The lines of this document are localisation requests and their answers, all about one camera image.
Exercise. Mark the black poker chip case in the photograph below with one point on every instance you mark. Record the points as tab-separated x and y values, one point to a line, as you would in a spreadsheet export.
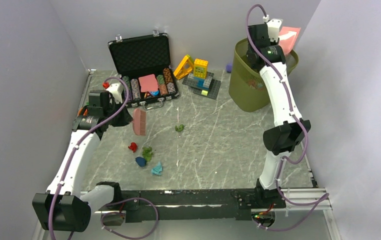
140	56

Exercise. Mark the pink plastic dustpan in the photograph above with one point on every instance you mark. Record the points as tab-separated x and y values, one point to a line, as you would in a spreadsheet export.
287	38

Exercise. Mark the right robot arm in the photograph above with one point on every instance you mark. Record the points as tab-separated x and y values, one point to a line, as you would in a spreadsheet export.
289	127

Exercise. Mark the pink hand brush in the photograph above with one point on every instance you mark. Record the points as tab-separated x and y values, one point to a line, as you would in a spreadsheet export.
139	122

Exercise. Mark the aluminium frame rail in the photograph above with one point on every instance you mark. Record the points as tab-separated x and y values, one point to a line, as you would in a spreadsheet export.
302	196

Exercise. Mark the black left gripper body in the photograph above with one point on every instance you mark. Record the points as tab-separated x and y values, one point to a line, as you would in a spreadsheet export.
120	120

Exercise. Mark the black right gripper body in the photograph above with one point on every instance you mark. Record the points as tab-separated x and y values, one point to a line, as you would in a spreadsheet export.
247	55

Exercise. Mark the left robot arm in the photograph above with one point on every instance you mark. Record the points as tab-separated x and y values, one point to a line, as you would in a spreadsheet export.
62	207

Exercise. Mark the purple object behind basket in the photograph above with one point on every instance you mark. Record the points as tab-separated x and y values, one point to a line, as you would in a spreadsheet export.
229	67

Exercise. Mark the orange yellow triangle toy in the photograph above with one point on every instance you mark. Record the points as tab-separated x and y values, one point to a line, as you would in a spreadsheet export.
185	67

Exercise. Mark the red paper scrap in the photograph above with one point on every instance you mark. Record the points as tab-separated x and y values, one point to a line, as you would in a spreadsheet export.
133	147

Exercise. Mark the grey brick base plate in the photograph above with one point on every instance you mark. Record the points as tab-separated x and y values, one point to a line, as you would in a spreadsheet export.
208	87

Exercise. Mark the blue paper scrap left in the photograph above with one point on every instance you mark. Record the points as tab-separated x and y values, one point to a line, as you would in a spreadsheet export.
141	161

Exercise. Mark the yellow toy brick window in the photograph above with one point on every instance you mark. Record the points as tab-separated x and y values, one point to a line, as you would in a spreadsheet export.
200	68

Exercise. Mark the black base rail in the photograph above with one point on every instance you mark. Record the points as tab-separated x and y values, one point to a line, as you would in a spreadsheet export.
197	204

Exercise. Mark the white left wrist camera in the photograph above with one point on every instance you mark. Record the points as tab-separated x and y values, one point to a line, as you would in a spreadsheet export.
116	89

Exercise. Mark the orange curved toy piece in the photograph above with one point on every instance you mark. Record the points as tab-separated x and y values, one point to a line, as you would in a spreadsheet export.
83	111

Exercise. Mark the green paper scrap under dustpan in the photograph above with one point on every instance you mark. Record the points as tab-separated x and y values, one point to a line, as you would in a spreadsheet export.
179	128

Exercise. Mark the teal paper scrap centre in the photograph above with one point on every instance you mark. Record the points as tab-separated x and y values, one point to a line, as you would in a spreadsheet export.
157	169

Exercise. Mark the olive green mesh wastebasket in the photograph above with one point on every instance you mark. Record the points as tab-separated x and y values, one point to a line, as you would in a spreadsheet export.
246	98

